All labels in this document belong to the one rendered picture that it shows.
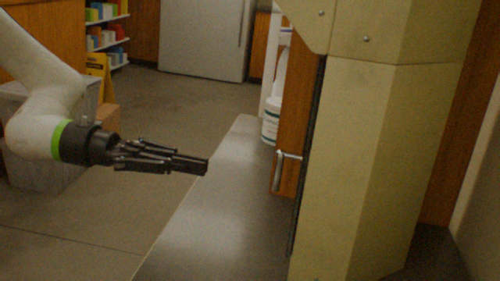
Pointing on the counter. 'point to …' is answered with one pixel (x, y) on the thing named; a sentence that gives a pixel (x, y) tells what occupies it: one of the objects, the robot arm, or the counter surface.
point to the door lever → (281, 167)
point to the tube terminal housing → (377, 133)
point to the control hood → (312, 21)
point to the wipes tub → (271, 119)
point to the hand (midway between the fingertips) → (190, 164)
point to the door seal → (310, 147)
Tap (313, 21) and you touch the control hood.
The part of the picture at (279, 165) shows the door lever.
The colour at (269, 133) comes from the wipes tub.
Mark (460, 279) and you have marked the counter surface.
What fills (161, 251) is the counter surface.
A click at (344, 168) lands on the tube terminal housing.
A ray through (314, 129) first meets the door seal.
